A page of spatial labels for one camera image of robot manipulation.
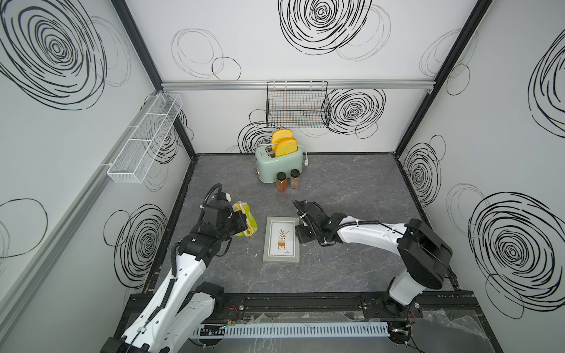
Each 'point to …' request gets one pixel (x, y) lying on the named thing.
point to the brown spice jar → (295, 179)
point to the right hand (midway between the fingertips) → (300, 232)
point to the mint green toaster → (268, 165)
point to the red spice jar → (281, 182)
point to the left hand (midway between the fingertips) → (245, 216)
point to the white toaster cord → (306, 161)
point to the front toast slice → (285, 146)
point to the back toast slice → (280, 134)
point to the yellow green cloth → (251, 225)
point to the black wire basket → (297, 104)
